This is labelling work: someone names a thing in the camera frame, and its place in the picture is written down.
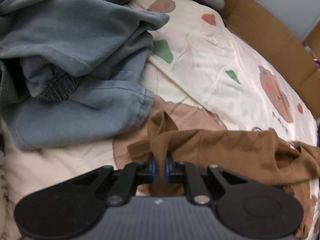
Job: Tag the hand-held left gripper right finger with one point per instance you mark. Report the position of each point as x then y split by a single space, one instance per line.
168 171

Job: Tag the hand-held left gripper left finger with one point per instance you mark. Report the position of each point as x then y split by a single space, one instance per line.
153 171

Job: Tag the brown printed t-shirt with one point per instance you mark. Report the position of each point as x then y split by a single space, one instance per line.
225 150

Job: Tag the cream bear print bed sheet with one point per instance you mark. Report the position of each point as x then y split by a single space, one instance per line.
212 62

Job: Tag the white speckled fleece blanket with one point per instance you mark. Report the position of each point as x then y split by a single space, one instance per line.
3 180

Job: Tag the blue-grey denim garment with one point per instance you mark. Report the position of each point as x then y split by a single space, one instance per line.
62 42

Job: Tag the flattened cardboard sheet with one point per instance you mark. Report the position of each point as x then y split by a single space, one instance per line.
262 25

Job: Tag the grey plastic-wrapped mattress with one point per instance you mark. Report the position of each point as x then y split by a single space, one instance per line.
282 2

